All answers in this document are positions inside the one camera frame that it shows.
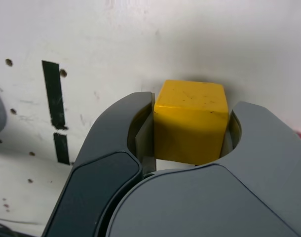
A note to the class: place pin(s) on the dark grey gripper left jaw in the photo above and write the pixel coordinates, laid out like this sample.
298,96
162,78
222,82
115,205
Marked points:
96,177

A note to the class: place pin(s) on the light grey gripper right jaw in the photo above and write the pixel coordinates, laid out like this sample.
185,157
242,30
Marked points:
214,202

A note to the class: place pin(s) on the yellow cube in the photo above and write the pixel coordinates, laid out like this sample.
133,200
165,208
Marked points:
190,123

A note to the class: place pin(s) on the black tape strip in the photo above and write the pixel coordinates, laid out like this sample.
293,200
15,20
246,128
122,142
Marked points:
54,98

